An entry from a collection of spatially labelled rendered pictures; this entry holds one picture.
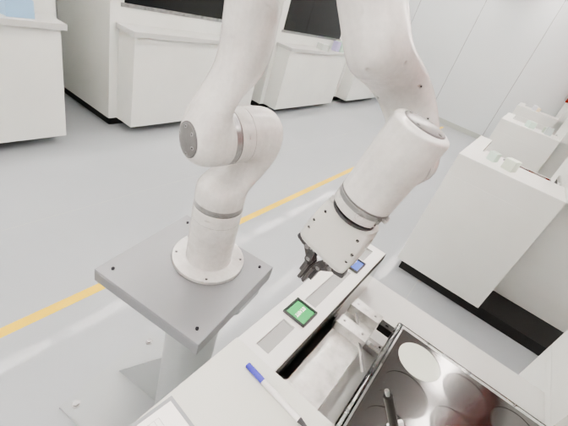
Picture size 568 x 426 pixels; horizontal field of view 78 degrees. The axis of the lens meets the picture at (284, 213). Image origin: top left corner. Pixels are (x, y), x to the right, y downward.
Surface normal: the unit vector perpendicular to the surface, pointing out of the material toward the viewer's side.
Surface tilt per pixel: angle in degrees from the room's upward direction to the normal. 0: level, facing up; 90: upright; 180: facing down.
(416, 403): 0
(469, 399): 0
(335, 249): 93
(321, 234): 91
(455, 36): 90
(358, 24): 87
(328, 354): 0
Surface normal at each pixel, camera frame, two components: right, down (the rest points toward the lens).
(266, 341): 0.27, -0.81
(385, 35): -0.02, 0.24
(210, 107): -0.32, -0.05
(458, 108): -0.58, 0.30
